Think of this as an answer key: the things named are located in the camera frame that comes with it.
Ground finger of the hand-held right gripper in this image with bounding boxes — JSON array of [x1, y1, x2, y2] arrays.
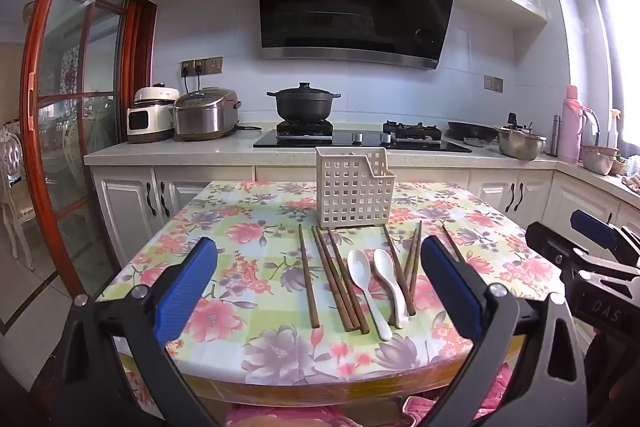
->
[[525, 221, 601, 270], [570, 208, 640, 265]]

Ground black casserole pot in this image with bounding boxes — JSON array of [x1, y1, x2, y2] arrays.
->
[[266, 81, 342, 124]]

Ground floral tablecloth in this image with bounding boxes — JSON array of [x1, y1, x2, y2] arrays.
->
[[97, 180, 566, 389]]

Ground speckled stone countertop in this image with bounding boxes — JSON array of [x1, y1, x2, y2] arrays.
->
[[83, 126, 640, 204]]

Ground gold wall socket panel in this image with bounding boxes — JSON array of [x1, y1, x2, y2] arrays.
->
[[181, 56, 224, 77]]

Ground chrome faucet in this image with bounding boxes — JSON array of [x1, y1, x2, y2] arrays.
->
[[580, 107, 601, 147]]

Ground silver rice cooker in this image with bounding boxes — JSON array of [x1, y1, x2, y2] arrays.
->
[[172, 87, 243, 142]]

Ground clear spray bottle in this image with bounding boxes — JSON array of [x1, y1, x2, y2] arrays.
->
[[606, 108, 621, 148]]

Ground window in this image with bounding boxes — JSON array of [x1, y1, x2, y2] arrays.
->
[[584, 0, 640, 148]]

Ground large steel bowl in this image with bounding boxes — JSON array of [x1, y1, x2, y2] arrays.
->
[[494, 125, 548, 160]]

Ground white ceramic spoon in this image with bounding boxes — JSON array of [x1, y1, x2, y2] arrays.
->
[[372, 248, 411, 329], [347, 249, 394, 341]]

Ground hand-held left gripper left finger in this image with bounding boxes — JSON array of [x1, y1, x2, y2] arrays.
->
[[50, 236, 221, 427]]

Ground white base cabinets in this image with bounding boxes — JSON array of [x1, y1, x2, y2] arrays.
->
[[91, 164, 640, 308]]

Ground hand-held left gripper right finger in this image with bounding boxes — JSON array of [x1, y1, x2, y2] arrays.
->
[[420, 234, 587, 427]]

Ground pink thermos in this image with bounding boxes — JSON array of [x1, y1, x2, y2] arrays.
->
[[556, 84, 584, 166]]

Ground cream perforated utensil basket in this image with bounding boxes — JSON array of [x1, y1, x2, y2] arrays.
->
[[315, 146, 397, 229]]

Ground red wooden glass door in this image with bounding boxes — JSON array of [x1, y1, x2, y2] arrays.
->
[[19, 0, 159, 304]]

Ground white ornate chair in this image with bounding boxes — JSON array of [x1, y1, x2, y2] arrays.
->
[[0, 119, 36, 271]]

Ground black glass range hood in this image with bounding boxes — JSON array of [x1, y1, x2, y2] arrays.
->
[[256, 0, 461, 70]]

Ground black glass gas cooktop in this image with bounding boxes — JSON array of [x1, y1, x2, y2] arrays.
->
[[252, 119, 473, 154]]

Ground black wok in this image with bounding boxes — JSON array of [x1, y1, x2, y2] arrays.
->
[[447, 120, 502, 146]]

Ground white pressure cooker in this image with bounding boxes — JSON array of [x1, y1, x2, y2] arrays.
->
[[126, 82, 181, 144]]

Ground small steel bowl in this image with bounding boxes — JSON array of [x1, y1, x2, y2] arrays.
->
[[579, 145, 619, 176]]

